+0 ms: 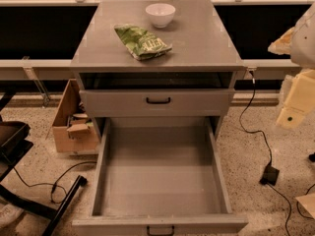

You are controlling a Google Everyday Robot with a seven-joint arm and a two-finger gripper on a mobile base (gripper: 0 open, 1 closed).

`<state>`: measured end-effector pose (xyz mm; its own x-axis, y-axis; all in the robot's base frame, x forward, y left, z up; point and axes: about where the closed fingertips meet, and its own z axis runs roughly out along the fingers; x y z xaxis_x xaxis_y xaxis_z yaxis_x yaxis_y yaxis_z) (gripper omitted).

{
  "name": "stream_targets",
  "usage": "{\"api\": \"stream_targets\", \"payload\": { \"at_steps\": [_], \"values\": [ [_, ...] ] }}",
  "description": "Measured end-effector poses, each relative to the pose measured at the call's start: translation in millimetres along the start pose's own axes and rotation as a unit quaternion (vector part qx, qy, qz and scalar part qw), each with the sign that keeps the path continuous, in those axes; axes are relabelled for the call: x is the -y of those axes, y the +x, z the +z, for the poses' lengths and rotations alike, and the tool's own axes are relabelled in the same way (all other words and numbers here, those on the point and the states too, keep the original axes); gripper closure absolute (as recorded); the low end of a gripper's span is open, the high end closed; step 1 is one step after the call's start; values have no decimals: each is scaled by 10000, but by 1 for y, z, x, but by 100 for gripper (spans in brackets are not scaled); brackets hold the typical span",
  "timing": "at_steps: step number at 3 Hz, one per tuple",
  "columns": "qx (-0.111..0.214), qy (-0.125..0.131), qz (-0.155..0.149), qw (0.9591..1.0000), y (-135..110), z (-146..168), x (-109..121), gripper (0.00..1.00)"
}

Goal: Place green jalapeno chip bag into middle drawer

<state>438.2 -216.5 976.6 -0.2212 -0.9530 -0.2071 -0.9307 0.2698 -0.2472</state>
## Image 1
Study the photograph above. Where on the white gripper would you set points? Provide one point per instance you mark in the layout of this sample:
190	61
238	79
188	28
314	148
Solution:
304	44

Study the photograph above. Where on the green jalapeno chip bag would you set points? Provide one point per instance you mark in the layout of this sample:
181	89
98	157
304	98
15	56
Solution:
141	43

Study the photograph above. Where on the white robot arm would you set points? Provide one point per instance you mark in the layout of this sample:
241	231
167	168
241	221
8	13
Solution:
303	40

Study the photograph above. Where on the closed grey upper drawer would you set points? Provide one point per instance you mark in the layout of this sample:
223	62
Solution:
156	102

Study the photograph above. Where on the open grey bottom drawer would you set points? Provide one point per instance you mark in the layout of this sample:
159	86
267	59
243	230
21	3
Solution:
159	177

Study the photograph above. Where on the grey drawer cabinet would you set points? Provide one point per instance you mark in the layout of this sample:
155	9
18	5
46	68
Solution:
129	66

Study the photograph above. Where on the tan paper sheet on floor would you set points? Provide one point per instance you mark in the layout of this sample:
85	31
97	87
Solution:
308	203

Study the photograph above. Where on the white ceramic bowl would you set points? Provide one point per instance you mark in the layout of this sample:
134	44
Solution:
160	14

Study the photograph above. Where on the cardboard box with scraps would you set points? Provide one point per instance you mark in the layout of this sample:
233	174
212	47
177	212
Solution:
72	130

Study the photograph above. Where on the white shoe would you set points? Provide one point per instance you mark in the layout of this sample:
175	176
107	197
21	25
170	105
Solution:
9	214

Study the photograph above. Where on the black power adapter with cable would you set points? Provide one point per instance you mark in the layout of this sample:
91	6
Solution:
270	174

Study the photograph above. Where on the black metal chair frame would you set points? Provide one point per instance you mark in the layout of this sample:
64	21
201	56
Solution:
41	167

